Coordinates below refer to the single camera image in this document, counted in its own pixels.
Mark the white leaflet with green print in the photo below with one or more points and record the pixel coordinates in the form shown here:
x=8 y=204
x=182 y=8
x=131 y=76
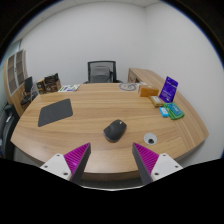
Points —
x=68 y=88

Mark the green flat box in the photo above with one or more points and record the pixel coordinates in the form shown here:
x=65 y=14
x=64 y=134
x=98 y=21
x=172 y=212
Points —
x=174 y=111

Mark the round grey-white disc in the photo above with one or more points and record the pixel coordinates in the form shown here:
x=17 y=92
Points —
x=128 y=87

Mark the wooden side desk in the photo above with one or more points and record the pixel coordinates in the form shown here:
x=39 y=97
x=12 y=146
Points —
x=143 y=75

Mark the stack of dark cardboard boxes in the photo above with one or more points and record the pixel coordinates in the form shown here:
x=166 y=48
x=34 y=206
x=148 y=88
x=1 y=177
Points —
x=49 y=84

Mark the small blue box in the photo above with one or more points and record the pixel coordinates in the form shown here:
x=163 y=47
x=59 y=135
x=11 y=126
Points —
x=163 y=112

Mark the dark grey mouse pad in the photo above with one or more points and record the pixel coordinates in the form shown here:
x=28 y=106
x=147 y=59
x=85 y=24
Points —
x=55 y=112

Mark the black computer mouse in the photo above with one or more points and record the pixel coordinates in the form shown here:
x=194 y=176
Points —
x=115 y=130

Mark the purple standing card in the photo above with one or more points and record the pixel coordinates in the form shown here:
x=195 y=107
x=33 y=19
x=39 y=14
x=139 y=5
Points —
x=168 y=89

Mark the wooden shelf unit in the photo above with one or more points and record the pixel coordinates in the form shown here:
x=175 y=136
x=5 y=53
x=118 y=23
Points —
x=15 y=75

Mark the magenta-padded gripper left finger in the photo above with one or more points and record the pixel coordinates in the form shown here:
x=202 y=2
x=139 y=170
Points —
x=63 y=165

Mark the black leather office chair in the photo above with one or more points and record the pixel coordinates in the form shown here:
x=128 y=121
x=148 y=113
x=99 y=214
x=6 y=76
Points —
x=8 y=128

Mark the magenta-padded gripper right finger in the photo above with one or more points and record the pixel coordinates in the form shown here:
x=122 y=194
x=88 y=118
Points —
x=160 y=165

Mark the black mesh office chair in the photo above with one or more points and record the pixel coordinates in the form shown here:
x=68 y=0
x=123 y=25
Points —
x=101 y=73

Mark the black visitor chair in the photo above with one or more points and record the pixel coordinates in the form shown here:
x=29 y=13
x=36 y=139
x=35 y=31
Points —
x=28 y=87

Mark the small tan box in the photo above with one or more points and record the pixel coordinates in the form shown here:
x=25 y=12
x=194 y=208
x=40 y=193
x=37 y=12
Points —
x=156 y=101

